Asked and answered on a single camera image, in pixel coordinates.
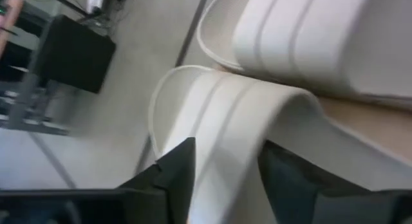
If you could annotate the person's hand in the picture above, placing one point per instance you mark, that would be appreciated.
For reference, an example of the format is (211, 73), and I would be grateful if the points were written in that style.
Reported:
(8, 21)

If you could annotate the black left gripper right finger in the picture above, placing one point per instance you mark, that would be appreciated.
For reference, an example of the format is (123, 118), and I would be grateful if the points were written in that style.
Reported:
(289, 185)

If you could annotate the grey rubber slide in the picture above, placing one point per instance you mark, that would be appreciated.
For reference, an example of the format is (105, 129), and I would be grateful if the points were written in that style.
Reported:
(231, 114)
(305, 34)

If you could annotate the grey metal desk frame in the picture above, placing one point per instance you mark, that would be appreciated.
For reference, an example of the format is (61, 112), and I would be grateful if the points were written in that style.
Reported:
(22, 98)

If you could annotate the black box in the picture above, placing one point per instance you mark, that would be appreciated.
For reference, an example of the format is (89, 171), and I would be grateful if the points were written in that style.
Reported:
(74, 53)

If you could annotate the white object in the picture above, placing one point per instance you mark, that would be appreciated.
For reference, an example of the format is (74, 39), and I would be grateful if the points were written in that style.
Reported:
(95, 2)

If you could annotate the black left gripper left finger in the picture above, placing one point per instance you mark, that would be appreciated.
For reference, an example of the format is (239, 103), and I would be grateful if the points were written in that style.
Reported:
(177, 179)

